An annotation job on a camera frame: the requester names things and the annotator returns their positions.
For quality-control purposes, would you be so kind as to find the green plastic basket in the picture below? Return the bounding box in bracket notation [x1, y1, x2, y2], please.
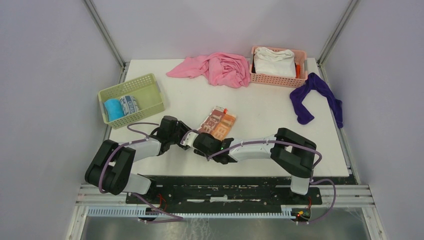
[98, 73, 165, 129]

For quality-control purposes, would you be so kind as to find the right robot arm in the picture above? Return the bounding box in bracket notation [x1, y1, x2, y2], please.
[180, 127, 323, 204]

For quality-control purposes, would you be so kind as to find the blue white patterned cloth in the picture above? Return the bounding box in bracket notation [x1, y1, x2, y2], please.
[119, 95, 140, 116]

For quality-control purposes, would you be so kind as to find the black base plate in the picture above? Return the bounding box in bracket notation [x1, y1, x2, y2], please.
[94, 175, 359, 215]

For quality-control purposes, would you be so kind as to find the purple cloth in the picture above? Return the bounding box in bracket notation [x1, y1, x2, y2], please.
[289, 72, 344, 129]

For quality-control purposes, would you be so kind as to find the white cable duct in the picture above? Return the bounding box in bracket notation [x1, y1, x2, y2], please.
[87, 206, 296, 220]

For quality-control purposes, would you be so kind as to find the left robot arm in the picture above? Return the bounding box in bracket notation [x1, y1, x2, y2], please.
[84, 115, 191, 204]

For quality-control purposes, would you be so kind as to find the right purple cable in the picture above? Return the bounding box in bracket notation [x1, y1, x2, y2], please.
[180, 129, 337, 226]

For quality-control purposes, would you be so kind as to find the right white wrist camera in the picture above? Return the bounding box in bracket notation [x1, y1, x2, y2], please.
[181, 133, 195, 150]

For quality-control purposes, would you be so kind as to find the blue towel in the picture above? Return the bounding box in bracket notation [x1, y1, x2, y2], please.
[103, 98, 125, 122]

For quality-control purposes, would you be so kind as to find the white folded towel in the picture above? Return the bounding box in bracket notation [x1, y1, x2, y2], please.
[253, 47, 297, 78]

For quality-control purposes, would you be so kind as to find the pink towel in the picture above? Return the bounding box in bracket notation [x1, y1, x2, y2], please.
[166, 52, 251, 88]

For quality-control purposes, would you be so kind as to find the beige rabbit print towel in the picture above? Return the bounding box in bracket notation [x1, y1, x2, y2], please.
[197, 106, 237, 141]

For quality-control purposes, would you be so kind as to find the pink plastic basket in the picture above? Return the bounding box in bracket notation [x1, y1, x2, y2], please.
[249, 46, 308, 88]

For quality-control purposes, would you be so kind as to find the orange item in basket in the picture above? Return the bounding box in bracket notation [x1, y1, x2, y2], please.
[295, 63, 301, 79]

